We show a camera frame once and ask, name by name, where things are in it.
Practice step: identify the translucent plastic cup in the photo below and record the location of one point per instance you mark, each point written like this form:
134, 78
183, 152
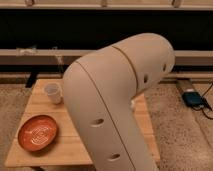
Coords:
53, 92

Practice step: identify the orange ceramic plate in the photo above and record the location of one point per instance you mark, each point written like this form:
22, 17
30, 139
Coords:
37, 133

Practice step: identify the dark blue power adapter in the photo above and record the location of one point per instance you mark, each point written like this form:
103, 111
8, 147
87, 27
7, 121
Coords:
192, 99

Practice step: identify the wooden table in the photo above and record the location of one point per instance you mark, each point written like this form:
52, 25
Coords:
66, 149

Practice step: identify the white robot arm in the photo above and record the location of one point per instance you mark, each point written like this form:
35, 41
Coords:
98, 89

